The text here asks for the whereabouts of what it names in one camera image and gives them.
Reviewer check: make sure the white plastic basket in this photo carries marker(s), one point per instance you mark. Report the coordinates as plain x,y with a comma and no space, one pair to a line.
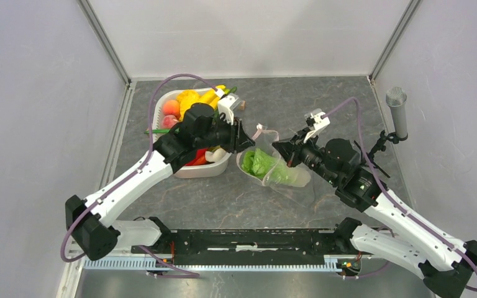
186,172

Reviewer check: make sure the yellow banana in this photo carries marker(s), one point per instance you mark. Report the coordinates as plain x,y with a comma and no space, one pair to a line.
211,98

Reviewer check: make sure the small wooden cube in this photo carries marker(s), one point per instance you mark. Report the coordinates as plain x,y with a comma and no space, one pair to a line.
242,105

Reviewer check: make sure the green napa cabbage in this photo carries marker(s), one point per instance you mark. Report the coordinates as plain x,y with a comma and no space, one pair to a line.
272,170

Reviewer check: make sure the red pepper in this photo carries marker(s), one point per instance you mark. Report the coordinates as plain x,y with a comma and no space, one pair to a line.
199,159

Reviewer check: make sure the black microphone tripod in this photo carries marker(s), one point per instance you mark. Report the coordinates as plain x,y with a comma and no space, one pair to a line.
380,145

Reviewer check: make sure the upper peach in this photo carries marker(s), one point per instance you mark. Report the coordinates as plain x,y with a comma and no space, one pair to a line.
171,107

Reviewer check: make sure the long green chili pepper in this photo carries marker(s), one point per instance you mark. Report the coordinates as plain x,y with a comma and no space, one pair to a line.
157,131

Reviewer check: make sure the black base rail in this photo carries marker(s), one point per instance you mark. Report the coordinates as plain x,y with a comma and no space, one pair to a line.
282,246

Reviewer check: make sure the yellow crinkled lettuce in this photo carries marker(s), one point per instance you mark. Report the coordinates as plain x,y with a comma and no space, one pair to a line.
185,100

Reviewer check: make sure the grey microphone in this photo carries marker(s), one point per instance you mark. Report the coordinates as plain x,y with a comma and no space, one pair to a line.
396,99

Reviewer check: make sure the dark green cucumber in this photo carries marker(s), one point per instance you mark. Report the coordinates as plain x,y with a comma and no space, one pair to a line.
230,90

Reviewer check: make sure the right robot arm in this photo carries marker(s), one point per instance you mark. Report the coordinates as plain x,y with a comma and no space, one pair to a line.
444,263

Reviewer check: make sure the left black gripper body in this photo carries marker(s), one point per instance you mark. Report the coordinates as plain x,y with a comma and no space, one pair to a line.
221,134

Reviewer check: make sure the lower reddish peach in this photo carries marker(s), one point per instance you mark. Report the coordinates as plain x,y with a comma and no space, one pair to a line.
168,121

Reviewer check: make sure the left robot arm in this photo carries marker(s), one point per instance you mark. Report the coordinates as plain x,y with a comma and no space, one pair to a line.
90,221

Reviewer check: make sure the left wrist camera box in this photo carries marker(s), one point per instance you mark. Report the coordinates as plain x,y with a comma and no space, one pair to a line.
226,105

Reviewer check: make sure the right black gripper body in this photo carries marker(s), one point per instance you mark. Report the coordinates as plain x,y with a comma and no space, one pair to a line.
308,153

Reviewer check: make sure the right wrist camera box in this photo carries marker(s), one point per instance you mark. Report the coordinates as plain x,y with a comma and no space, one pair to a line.
316,122

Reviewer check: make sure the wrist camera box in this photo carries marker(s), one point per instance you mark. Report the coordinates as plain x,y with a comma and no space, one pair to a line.
226,105
316,122

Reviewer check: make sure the clear zip top bag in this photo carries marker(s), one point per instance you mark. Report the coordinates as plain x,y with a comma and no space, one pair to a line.
264,138

